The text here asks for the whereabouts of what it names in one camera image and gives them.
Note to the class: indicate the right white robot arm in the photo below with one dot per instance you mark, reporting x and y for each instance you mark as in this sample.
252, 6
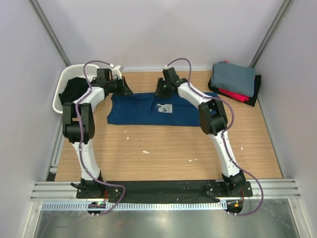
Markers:
213, 122

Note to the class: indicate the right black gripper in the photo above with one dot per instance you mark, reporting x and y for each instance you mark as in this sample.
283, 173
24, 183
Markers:
159, 90

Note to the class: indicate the black t-shirt in basket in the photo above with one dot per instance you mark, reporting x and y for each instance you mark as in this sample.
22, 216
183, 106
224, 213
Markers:
75, 89

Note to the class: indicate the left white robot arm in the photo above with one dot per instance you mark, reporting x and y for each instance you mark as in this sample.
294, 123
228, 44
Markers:
79, 101

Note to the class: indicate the folded black t-shirt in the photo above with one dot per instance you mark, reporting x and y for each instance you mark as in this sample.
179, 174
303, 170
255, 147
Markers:
251, 101

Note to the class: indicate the white plastic laundry basket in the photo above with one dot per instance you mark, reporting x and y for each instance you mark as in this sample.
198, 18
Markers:
67, 74

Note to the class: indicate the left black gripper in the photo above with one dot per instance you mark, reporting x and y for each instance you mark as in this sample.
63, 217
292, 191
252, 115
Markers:
124, 89

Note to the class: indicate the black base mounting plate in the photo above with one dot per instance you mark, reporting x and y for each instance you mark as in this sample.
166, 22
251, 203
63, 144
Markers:
161, 191

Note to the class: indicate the blue mickey t-shirt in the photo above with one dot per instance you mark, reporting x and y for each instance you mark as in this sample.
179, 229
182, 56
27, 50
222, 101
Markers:
148, 109

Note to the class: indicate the aluminium frame rail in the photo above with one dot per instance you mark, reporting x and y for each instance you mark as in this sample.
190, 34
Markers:
271, 188

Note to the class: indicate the folded pink t-shirt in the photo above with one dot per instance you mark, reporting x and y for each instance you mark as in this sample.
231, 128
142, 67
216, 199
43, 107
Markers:
237, 96

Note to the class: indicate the white slotted cable duct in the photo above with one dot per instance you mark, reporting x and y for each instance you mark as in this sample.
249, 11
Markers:
99, 206

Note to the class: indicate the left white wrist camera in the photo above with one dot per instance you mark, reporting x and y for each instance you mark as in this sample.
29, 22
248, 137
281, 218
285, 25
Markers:
116, 72

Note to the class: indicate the folded grey t-shirt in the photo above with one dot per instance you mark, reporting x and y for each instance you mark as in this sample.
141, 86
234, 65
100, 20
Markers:
235, 79

